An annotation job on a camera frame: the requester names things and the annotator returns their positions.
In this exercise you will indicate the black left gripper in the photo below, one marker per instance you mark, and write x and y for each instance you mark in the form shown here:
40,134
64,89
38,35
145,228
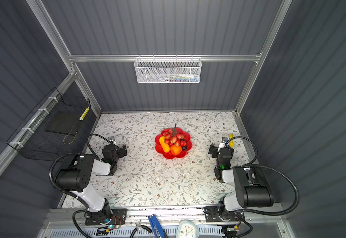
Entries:
121,151

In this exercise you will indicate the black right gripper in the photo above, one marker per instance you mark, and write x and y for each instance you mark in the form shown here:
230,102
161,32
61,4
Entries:
213,151

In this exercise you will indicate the large fake orange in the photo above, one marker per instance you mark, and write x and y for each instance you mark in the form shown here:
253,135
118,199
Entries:
175,150

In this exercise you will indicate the red fake grape bunch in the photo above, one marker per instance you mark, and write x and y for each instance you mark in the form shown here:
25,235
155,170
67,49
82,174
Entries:
174,136

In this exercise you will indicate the yellow fake squash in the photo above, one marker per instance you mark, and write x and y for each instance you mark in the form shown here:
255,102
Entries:
165,146

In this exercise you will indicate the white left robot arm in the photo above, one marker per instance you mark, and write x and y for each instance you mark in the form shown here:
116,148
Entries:
71,175

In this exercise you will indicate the red flower-shaped fruit bowl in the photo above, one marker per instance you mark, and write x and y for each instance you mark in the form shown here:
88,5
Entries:
169,155

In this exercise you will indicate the yellow glue stick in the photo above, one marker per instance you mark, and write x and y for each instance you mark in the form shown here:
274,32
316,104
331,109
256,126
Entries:
230,140

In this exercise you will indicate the yellow marker in side basket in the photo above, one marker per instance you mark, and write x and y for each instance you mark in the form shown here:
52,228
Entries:
83,115

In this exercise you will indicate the white alarm clock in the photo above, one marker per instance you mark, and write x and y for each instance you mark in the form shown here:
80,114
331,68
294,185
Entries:
187,229

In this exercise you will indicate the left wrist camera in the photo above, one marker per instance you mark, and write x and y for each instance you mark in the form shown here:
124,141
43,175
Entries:
112,139

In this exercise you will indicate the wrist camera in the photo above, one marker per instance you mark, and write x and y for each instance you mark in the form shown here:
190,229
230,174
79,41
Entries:
112,139
223,143

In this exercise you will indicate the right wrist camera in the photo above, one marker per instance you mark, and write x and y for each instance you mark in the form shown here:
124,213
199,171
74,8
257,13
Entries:
223,143

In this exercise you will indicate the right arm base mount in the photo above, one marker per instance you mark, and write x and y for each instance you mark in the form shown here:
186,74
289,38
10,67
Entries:
217,214

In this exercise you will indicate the black wire side basket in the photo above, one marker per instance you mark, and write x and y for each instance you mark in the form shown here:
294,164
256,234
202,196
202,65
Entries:
54,130

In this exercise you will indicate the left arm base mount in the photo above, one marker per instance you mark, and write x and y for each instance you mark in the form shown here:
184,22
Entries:
107,216

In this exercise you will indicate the white wire wall basket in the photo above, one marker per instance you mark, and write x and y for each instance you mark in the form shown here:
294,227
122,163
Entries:
167,72

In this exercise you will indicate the blue handled tool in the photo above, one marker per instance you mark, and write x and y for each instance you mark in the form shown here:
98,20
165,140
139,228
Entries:
156,227

